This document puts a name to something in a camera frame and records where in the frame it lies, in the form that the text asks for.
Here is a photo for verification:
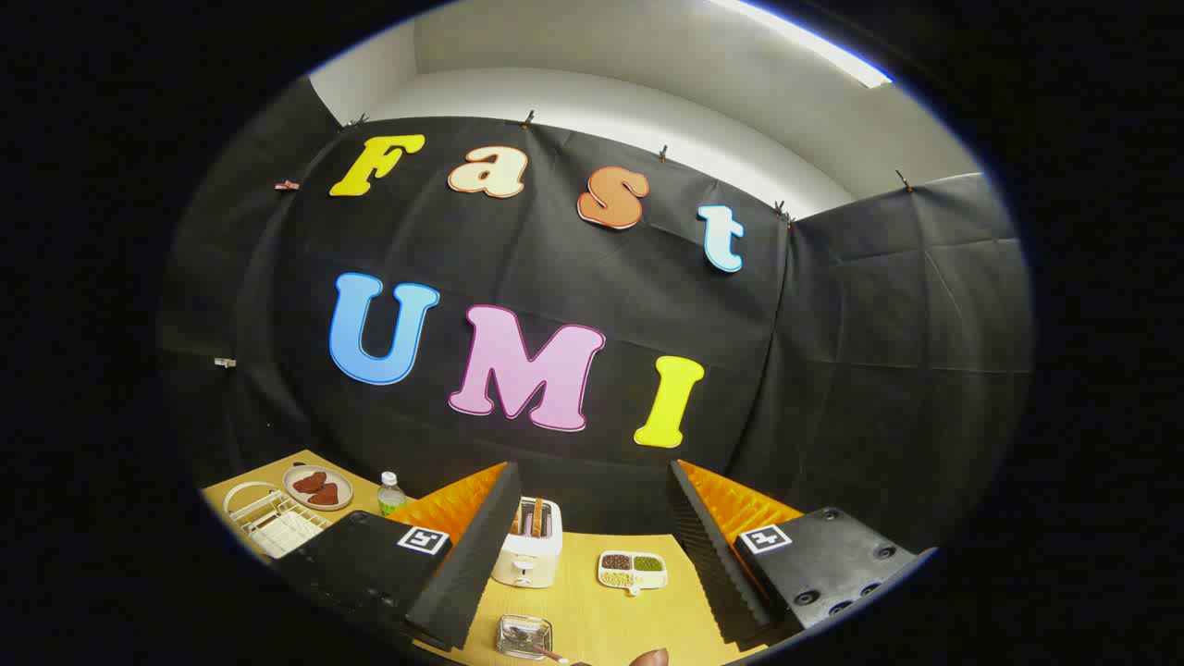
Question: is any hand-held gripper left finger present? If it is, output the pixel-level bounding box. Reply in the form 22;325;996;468
273;461;524;653

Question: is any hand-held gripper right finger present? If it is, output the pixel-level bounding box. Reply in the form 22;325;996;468
666;459;937;650

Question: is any metal wire basket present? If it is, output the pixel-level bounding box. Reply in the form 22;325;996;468
497;614;554;660

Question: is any spoon with brown handle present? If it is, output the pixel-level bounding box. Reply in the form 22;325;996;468
507;625;593;666

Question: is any white wire dish rack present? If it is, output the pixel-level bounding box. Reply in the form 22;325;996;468
222;481;332;561

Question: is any white divided dish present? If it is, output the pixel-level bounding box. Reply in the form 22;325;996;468
597;550;669;596

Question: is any white toaster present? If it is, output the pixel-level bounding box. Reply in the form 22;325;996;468
491;497;564;589

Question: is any small beige saucer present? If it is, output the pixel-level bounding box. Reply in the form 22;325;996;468
283;464;354;512

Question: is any black backdrop cloth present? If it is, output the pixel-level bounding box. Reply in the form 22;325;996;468
157;76;1035;556

